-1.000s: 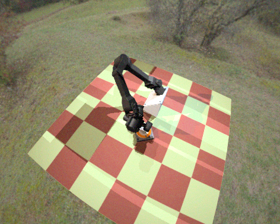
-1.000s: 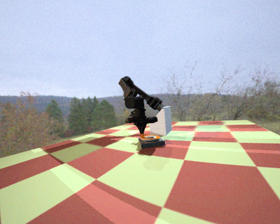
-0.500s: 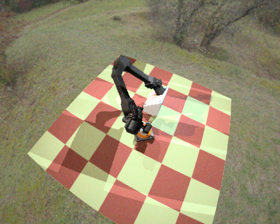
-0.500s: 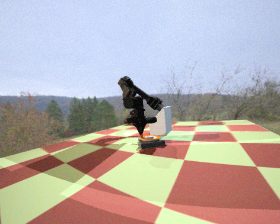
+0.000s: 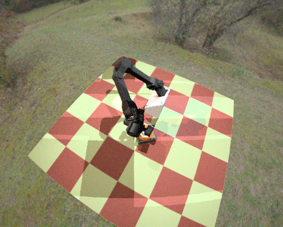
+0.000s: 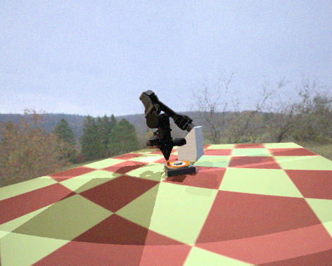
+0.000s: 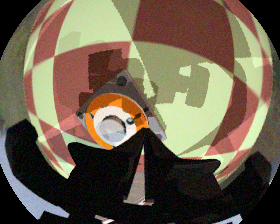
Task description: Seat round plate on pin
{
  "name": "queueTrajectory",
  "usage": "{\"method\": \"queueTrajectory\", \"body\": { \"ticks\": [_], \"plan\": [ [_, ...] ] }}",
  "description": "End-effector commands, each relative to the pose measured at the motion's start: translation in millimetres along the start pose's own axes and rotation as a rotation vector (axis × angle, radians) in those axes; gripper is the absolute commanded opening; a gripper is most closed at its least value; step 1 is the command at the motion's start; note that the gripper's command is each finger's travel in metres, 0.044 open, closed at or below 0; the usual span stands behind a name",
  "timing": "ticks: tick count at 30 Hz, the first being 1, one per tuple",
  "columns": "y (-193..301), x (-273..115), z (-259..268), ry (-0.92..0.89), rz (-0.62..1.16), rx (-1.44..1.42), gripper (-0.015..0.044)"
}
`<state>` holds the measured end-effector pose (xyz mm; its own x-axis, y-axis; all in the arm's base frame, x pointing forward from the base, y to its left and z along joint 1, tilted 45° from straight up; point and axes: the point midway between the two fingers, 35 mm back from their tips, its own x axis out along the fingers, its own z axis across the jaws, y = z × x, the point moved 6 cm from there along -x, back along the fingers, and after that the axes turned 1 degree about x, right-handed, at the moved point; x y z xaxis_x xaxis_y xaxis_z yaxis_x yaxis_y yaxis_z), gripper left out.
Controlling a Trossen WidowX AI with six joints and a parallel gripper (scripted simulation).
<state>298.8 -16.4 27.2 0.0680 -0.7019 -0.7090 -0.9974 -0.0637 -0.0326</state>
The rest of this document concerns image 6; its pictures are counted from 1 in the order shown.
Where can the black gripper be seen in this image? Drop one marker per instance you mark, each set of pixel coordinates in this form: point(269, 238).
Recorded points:
point(167, 146)

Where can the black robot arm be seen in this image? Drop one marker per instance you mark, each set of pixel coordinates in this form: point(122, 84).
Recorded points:
point(153, 107)

